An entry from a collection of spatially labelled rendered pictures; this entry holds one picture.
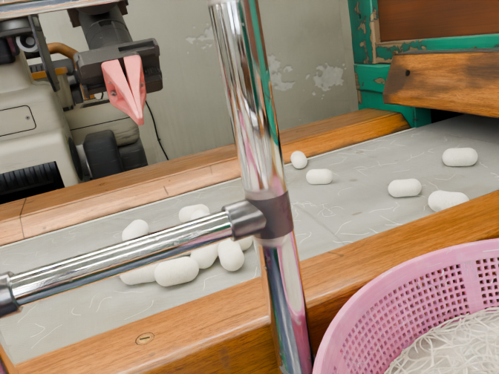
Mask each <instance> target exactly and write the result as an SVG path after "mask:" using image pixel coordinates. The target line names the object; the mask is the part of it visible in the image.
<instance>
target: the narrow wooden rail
mask: <svg viewBox="0 0 499 374"><path fill-rule="evenodd" d="M496 238H499V190H497V191H493V192H491V193H488V194H485V195H483V196H480V197H477V198H474V199H472V200H469V201H466V202H464V203H460V204H458V205H456V206H452V207H450V208H447V209H443V210H441V211H438V212H435V213H433V214H430V215H427V216H425V217H421V218H419V219H416V220H413V221H411V222H408V223H405V224H402V225H400V226H396V227H394V228H392V229H388V230H386V231H383V232H380V233H378V234H374V235H371V236H369V237H366V238H363V239H361V240H358V241H355V242H352V243H349V244H347V245H344V246H341V247H339V248H336V249H333V250H330V251H328V252H324V253H322V254H320V255H316V256H314V257H310V258H308V259H305V260H302V261H300V265H301V274H302V279H303V284H304V293H305V297H306V302H307V311H308V316H309V321H310V330H311V335H312V340H313V348H314V353H315V358H316V355H317V352H318V349H319V346H320V344H321V342H322V339H323V337H324V334H325V333H326V331H327V328H328V327H329V326H330V323H331V322H332V320H333V319H334V318H335V316H336V314H337V313H338V312H339V310H340V309H341V308H342V307H343V306H344V305H345V304H346V303H347V302H348V300H349V299H350V298H351V297H352V296H353V295H354V294H356V293H357V292H358V291H359V290H360V289H361V288H362V287H363V286H365V285H366V284H367V283H369V282H370V281H372V280H373V279H374V278H376V277H378V276H379V275H381V274H382V273H384V272H386V271H388V270H389V269H392V268H394V267H395V266H398V265H400V264H401V263H404V262H406V261H408V260H411V259H413V258H416V257H419V256H421V255H424V254H427V253H429V252H434V251H437V250H439V249H444V248H448V247H451V246H456V245H460V244H464V243H471V242H476V241H481V240H491V239H496ZM15 365H16V368H17V370H18V372H19V374H279V372H278V365H277V361H276V356H275V350H274V346H273V338H272V334H271V330H270V323H269V319H268V314H267V308H266V304H265V300H264V292H263V288H262V284H261V277H260V276H258V277H256V278H252V279H250V280H246V281H244V282H242V283H238V284H236V285H233V286H230V287H227V288H225V289H222V290H219V291H217V292H213V293H211V294H208V295H205V296H203V297H200V298H197V299H194V300H192V301H188V302H186V303H184V304H180V305H178V306H174V307H172V308H170V309H166V310H163V311H161V312H158V313H155V314H153V315H150V316H147V317H144V318H141V319H139V320H136V321H133V322H131V323H128V324H125V325H122V326H120V327H116V328H114V329H110V330H108V331H106V332H102V333H100V334H97V335H94V336H91V337H89V338H86V339H83V340H81V341H77V342H75V343H72V344H69V345H67V346H64V347H61V348H59V349H56V350H53V351H50V352H47V353H44V354H42V355H38V356H36V357H34V358H30V359H28V360H25V361H22V362H19V363H17V364H15Z"/></svg>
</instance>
